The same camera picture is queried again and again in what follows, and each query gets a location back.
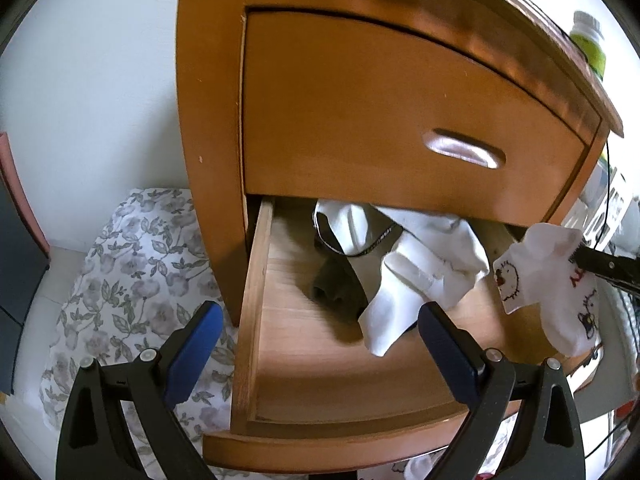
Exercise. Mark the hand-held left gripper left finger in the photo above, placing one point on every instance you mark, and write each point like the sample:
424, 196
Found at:
192, 355

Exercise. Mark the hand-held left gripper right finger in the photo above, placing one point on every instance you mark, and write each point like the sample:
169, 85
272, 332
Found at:
450, 355

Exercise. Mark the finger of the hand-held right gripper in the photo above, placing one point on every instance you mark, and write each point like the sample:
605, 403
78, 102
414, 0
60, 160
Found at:
610, 270

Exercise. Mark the white cat print sock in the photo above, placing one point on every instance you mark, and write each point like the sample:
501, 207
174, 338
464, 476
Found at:
400, 470
535, 260
570, 320

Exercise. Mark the white garment with black print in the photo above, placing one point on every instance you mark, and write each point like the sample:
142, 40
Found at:
425, 260

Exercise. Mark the wooden drawer holding clothes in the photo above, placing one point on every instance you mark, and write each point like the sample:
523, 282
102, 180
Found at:
300, 360

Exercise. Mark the dark grey garment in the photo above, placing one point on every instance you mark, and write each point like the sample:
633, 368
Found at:
330, 285

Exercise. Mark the white cutout rack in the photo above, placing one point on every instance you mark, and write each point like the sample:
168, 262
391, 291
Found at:
615, 205

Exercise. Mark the grey floral bed sheet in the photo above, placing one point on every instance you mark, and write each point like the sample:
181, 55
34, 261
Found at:
130, 270

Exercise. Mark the dark blue cabinet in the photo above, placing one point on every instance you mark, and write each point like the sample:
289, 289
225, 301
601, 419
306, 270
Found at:
17, 290

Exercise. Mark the green label bottle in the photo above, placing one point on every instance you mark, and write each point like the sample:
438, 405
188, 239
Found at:
590, 45

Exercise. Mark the pink board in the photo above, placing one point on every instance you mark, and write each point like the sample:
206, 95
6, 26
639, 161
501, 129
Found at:
22, 195

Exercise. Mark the wooden nightstand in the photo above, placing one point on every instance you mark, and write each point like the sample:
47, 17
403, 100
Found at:
210, 110

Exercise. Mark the plain wooden drawer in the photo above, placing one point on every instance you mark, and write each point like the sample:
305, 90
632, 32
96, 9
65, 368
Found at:
350, 110

